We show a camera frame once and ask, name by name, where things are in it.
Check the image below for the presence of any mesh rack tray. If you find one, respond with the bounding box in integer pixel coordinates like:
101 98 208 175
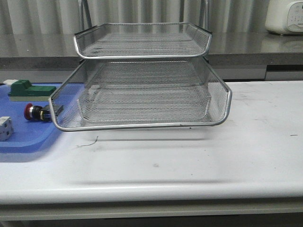
49 57 232 131
73 22 213 59
77 91 213 123

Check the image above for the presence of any red emergency stop button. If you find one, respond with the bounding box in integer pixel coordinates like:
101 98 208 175
24 103 52 122

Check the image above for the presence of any grey stone counter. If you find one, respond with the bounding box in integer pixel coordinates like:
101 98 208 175
0 32 303 71

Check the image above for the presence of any blue plastic tray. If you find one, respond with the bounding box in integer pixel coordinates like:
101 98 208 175
0 82 86 153

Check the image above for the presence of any white circuit breaker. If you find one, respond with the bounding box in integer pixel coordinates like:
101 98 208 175
0 116 14 141

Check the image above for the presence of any white appliance on counter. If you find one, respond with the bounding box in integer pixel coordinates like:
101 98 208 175
265 0 303 35

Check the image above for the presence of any green terminal block switch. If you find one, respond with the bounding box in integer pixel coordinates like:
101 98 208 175
3 79 57 102

